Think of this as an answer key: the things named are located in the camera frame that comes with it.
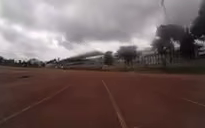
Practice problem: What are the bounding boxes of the small dark tree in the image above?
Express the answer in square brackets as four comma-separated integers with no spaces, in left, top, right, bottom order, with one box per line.
[103,50,115,66]

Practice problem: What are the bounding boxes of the long low grey building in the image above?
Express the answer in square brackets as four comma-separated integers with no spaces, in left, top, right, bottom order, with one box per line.
[45,50,106,70]

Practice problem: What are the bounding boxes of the pale building with columns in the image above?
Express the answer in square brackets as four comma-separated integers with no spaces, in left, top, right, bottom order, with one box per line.
[136,48,168,66]

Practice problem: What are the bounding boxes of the tall dark tree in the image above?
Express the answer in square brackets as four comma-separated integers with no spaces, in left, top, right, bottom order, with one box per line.
[151,23,196,65]

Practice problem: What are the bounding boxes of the strip of grass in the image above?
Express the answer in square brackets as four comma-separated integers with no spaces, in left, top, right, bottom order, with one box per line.
[103,62,205,75]

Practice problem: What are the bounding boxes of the tall thin pole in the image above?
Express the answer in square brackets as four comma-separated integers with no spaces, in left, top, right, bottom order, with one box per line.
[160,0,168,26]

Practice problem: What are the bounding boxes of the distant low buildings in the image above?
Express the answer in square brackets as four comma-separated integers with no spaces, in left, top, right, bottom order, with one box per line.
[0,55,46,68]

